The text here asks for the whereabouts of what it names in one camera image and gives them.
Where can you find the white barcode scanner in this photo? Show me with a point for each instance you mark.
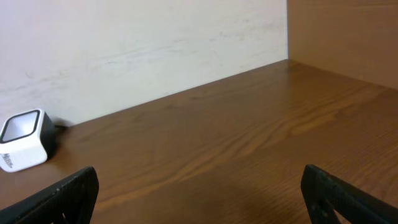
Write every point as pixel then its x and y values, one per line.
pixel 27 139

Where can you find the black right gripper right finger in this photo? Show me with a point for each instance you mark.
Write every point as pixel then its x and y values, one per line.
pixel 326 195

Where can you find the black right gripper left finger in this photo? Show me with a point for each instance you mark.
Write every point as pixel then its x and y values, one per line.
pixel 70 200

